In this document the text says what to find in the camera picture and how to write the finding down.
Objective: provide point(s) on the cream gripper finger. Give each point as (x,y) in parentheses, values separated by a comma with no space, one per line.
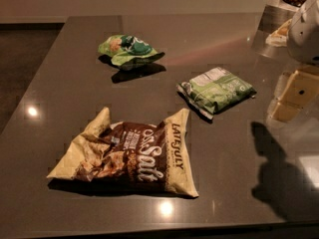
(294,91)

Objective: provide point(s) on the brown Late July chip bag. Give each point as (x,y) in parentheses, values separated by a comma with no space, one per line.
(145,156)

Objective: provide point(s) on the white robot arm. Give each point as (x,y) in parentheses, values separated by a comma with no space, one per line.
(303,36)

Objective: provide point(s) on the green snack bag with label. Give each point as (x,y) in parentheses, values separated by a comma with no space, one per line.
(214,91)

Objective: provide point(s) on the green rice chip bag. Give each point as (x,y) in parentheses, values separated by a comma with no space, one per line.
(128,52)

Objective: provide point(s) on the metal tray with food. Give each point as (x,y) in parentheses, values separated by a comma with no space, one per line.
(273,17)

